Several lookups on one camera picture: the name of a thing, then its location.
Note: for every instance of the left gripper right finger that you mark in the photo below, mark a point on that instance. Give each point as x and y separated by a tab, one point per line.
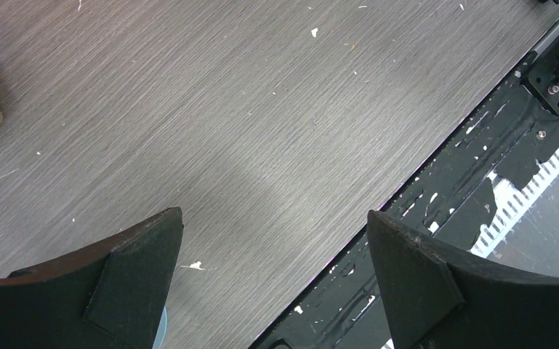
438	296

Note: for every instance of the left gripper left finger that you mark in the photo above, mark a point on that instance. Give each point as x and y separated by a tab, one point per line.
109	294

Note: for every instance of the blue plastic cup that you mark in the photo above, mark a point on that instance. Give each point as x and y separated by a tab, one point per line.
161	330

